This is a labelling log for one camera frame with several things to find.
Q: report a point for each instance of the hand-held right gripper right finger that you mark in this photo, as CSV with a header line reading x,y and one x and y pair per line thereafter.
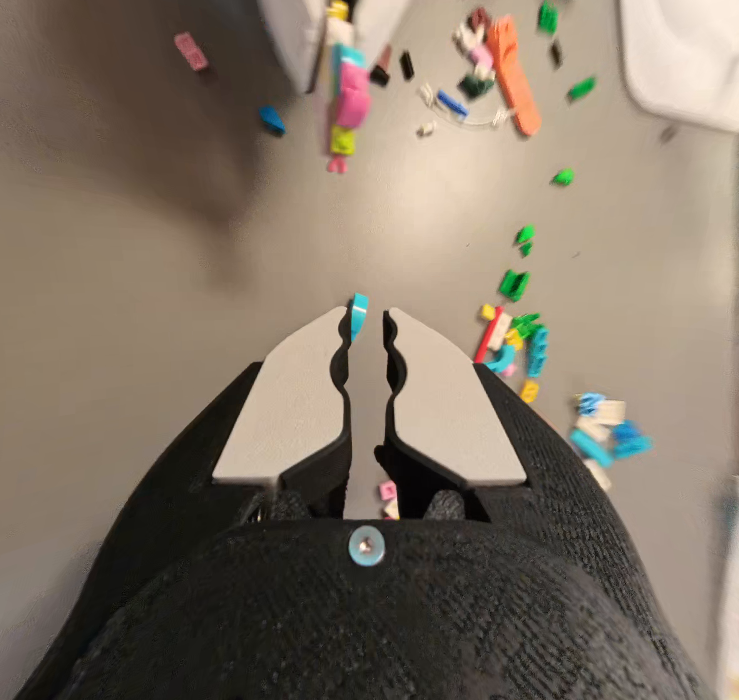
x,y
450,417

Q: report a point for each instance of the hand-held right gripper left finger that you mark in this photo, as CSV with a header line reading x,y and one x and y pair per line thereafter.
x,y
283,411

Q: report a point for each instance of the multicoloured lego assembly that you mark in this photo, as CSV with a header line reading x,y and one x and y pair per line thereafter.
x,y
351,90

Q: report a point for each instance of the turquoise round lego piece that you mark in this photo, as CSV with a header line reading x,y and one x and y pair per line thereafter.
x,y
359,313

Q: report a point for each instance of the black brown lego piece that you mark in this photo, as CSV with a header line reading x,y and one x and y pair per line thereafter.
x,y
382,67

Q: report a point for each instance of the small pink lego piece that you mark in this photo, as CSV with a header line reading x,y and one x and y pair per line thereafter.
x,y
388,490

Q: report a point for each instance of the blue lego slope piece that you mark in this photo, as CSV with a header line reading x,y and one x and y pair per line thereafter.
x,y
271,119

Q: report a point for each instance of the pink lego brick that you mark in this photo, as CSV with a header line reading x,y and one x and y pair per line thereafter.
x,y
191,51

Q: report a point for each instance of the pile of mixed colour lego pieces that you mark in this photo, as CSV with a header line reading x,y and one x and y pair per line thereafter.
x,y
522,339

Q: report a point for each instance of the cluster of pink white lego pieces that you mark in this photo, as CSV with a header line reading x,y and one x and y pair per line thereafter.
x,y
476,59

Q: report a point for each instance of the blue lego plate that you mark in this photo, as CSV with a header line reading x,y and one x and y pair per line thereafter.
x,y
452,103

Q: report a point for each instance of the small white lego piece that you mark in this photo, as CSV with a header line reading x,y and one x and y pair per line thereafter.
x,y
426,129

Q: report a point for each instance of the green lego piece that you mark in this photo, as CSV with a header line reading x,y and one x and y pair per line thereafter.
x,y
547,17
525,234
514,285
563,177
581,89

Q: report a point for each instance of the orange lego brick separator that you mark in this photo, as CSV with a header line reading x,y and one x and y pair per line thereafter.
x,y
514,76

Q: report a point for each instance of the pile of blue white lego pieces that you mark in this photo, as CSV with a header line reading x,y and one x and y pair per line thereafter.
x,y
606,428

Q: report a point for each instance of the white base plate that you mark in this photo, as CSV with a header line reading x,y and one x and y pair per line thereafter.
x,y
681,36

